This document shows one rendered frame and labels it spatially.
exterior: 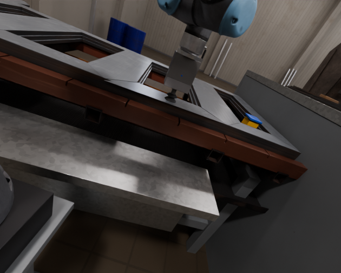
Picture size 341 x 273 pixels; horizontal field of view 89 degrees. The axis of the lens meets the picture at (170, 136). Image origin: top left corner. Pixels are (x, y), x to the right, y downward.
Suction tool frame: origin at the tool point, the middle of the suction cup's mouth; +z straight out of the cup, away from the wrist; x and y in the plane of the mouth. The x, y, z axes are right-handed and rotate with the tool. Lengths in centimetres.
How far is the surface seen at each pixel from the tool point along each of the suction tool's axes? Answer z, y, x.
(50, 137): 18.3, 30.8, 15.3
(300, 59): -156, -669, -874
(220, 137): 3.8, -20.0, 8.5
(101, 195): 43.3, 12.9, 11.3
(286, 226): 25, -58, 21
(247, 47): -108, -412, -939
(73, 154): 18.3, 22.6, 19.6
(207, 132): 3.7, -15.0, 8.0
